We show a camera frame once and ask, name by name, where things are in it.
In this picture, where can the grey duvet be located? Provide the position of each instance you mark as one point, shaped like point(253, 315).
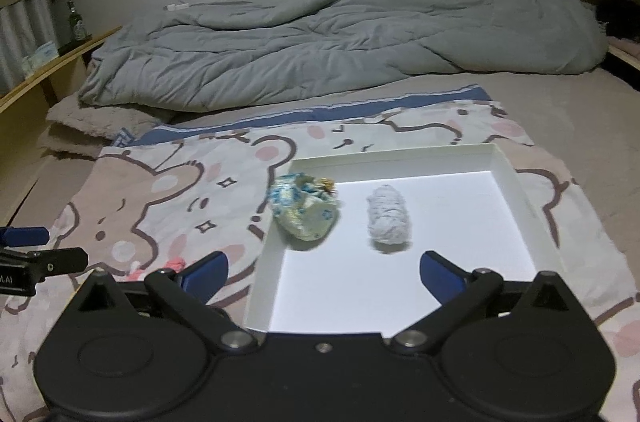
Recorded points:
point(325, 42)

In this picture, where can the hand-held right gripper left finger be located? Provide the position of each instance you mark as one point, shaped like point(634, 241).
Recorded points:
point(207, 274)

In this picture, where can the beige fluffy blanket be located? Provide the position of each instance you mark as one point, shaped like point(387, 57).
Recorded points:
point(100, 127)

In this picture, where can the dark glass bottle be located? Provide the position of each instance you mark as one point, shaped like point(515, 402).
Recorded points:
point(77, 25)

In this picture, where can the pink folded clothes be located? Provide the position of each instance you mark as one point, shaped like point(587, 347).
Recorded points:
point(629, 47)

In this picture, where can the wooden bedside ledge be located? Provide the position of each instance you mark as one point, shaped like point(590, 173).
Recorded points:
point(30, 87)

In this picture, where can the bed with beige sheet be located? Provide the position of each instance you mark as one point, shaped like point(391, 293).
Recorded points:
point(575, 142)

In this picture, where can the cartoon bear printed blanket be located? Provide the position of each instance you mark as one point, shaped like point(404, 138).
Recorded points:
point(175, 202)

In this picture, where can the grey pleated curtain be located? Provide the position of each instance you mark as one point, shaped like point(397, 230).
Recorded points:
point(20, 27)

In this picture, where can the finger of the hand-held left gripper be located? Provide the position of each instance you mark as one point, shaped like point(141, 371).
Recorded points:
point(27, 236)
point(60, 261)

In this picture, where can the pale tissue pack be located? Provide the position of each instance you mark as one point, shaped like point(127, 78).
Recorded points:
point(42, 55)

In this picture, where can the dark clothes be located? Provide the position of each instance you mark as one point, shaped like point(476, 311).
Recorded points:
point(620, 20)

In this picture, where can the white charger plug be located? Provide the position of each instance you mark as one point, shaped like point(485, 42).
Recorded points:
point(176, 7)

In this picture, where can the white sock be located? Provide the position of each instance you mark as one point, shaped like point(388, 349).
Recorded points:
point(389, 214)

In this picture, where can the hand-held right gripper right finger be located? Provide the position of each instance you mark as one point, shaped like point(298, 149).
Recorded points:
point(440, 279)

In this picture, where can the white shallow cardboard box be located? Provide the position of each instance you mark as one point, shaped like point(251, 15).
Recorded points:
point(450, 212)

